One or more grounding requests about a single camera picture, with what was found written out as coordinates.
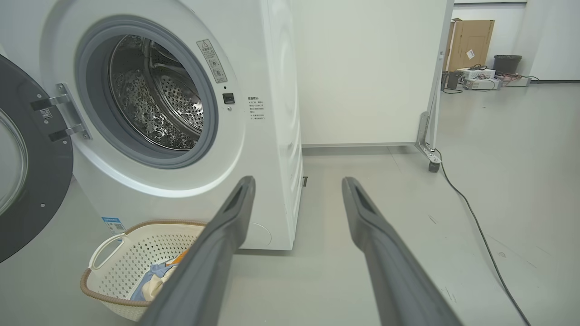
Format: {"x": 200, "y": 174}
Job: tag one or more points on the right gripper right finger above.
{"x": 394, "y": 280}

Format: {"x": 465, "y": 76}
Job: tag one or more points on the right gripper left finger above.
{"x": 204, "y": 271}

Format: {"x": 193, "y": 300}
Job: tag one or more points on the blue cream orange garment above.
{"x": 158, "y": 286}

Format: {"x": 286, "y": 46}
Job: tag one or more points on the round black glass washer door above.
{"x": 50, "y": 190}

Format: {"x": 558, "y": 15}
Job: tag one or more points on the cream perforated laundry basket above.
{"x": 131, "y": 253}

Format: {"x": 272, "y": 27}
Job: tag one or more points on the white front-load washing machine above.
{"x": 253, "y": 158}

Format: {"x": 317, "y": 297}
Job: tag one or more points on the blue energy label sticker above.
{"x": 113, "y": 225}

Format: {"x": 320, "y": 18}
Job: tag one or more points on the metal caster leg with wheel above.
{"x": 428, "y": 145}

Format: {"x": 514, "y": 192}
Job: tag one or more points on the grey warning sticker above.
{"x": 212, "y": 61}

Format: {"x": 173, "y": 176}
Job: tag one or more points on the white partition panel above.
{"x": 362, "y": 68}

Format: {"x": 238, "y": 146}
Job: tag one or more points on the white electronic device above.
{"x": 482, "y": 84}

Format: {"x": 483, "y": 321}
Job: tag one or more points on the white perforated crate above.
{"x": 478, "y": 73}

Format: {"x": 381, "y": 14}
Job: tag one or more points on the black waste bin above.
{"x": 506, "y": 64}

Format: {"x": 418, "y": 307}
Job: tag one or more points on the brown cardboard box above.
{"x": 471, "y": 43}

